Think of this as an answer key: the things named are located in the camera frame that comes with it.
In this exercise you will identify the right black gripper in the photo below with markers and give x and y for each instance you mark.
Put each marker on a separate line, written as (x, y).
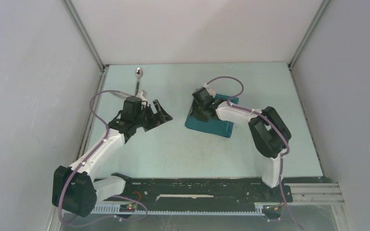
(193, 112)

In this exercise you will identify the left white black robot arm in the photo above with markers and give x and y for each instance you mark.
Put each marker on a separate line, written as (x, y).
(75, 188)

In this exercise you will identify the teal cloth napkin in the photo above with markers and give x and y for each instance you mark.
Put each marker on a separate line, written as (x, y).
(215, 127)

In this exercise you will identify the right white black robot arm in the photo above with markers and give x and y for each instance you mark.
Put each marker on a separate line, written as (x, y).
(269, 132)

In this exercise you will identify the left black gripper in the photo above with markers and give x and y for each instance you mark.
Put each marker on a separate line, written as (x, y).
(164, 117)

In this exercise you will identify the silver knife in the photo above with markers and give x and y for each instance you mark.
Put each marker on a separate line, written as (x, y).
(120, 94)

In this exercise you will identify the grey slotted cable duct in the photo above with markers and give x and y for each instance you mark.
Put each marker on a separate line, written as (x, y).
(114, 209)

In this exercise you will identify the silver spoon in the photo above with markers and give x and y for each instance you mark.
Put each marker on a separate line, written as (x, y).
(138, 74)

